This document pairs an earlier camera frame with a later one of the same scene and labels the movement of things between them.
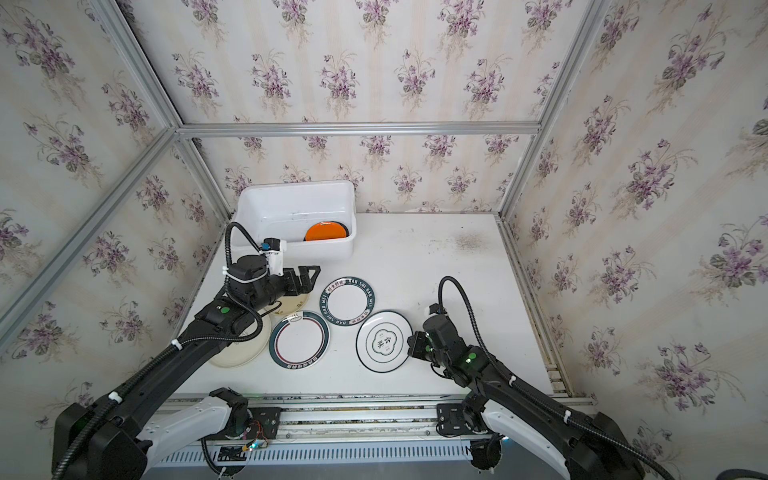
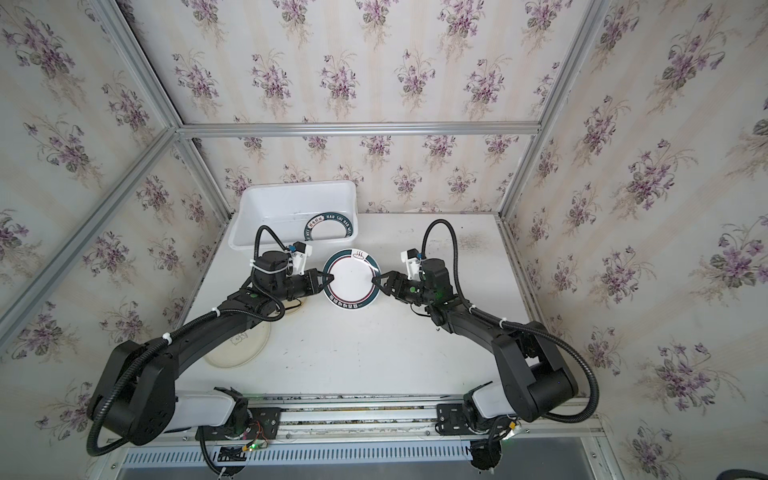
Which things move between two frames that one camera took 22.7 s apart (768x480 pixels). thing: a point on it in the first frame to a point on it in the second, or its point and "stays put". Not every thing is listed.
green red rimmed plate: (300, 340) to (352, 287)
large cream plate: (245, 352) stays put
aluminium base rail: (278, 420) stays put
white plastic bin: (316, 220) stays put
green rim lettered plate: (347, 301) to (328, 225)
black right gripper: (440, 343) to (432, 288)
